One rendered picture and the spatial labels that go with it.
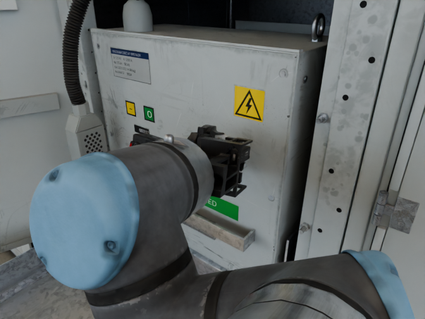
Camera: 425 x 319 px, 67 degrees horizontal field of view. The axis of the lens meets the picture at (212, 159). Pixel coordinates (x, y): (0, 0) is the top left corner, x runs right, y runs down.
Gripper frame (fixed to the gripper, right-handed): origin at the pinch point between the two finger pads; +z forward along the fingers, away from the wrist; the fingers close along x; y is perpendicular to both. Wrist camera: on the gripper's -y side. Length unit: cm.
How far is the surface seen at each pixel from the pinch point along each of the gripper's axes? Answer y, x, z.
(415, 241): 29.5, -6.4, -6.6
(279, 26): -7, 31, 62
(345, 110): 18.3, 8.9, -5.4
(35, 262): -45, -36, -1
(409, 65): 24.1, 14.8, -8.5
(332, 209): 19.2, -6.2, -1.7
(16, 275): -46, -38, -6
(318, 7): 3, 40, 74
